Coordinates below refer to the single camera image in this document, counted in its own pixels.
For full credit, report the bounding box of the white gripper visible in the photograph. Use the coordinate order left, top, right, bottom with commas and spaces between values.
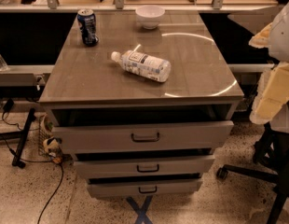
249, 2, 289, 124

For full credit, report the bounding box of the clear plastic water bottle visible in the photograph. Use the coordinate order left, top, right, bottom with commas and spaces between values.
111, 50, 172, 83

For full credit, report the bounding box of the black office chair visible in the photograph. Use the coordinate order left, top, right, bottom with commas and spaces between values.
215, 121, 289, 224

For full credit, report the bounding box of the top grey drawer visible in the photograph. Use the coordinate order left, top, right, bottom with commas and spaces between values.
53, 121, 233, 154

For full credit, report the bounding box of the grey drawer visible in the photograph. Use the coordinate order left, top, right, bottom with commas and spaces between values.
53, 121, 233, 154
74, 155, 214, 179
87, 178, 202, 199

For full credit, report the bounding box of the white bowl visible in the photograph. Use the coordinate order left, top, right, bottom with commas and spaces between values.
135, 5, 165, 29

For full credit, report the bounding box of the grey drawer cabinet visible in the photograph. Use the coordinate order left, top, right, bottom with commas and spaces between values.
40, 11, 242, 185

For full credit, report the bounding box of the bottom grey drawer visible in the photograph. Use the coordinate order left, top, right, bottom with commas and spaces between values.
87, 178, 202, 199

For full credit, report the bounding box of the blue soda can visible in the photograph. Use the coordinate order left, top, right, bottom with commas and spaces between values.
77, 8, 99, 47

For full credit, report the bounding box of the middle grey drawer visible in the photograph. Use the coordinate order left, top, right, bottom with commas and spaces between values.
74, 155, 214, 179

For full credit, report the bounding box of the clear plastic cup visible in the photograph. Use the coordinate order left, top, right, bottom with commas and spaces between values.
0, 54, 9, 72

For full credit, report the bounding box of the black stand leg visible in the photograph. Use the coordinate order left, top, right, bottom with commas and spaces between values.
12, 108, 35, 168

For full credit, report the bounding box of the wire basket with clutter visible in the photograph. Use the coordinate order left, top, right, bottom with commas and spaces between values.
39, 115, 62, 164

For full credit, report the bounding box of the black floor cable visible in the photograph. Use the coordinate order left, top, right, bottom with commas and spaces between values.
0, 109, 64, 224

